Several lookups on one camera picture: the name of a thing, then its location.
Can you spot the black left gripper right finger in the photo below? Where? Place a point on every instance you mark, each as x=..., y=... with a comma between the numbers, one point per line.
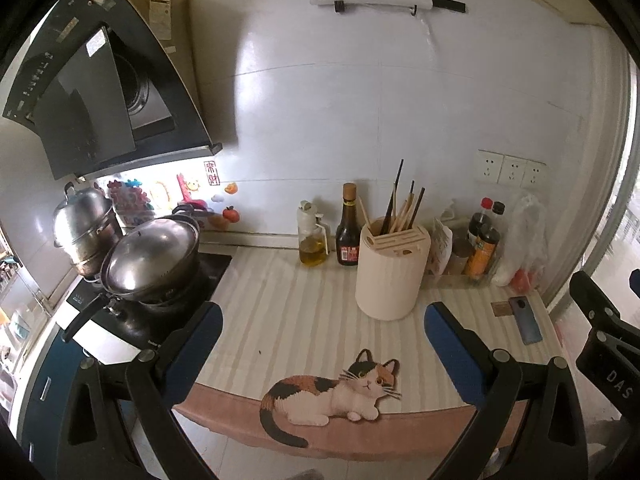
x=550, y=442

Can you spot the red plastic bag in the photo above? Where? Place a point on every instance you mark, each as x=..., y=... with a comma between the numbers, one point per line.
x=525, y=280

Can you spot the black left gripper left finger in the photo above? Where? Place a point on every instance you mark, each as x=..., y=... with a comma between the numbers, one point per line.
x=95, y=443

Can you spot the steel steamer pot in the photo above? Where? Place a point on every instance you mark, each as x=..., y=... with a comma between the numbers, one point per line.
x=85, y=226

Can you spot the orange label bottle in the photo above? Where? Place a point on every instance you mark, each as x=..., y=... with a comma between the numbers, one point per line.
x=487, y=241

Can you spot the light wooden chopstick silver band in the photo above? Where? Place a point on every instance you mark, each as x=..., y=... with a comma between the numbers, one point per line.
x=364, y=212

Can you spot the white wall socket panel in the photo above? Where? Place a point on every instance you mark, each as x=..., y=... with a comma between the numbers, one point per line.
x=507, y=170

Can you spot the black gas stove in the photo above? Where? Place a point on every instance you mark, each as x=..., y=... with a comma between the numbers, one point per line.
x=119, y=330

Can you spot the white cylindrical utensil holder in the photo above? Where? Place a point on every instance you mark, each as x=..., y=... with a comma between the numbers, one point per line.
x=390, y=271

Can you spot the clear condiment organizer bin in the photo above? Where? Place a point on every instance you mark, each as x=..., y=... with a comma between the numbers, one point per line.
x=449, y=253

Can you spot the dark brown chopstick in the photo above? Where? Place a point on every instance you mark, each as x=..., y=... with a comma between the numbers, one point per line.
x=385, y=228
x=415, y=208

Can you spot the glass oil bottle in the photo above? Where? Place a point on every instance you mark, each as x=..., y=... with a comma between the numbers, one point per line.
x=313, y=245

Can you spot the steel wok with lid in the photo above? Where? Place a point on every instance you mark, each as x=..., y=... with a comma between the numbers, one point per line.
x=152, y=264

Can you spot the blue smartphone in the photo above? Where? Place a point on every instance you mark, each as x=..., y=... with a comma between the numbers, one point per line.
x=525, y=320

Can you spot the white plastic bag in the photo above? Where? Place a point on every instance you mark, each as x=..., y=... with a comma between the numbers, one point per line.
x=524, y=246

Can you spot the cardboard duct cover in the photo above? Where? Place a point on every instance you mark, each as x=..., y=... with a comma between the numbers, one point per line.
x=170, y=22

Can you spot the black range hood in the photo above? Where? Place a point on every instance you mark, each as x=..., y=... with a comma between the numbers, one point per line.
x=102, y=94

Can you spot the red cap dark bottle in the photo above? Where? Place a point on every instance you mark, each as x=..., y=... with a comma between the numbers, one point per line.
x=479, y=219

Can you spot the dark soy sauce bottle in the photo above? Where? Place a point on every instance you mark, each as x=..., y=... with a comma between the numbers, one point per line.
x=347, y=236

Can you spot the tomato wall sticker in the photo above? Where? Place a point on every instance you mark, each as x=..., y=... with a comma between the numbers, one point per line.
x=231, y=214

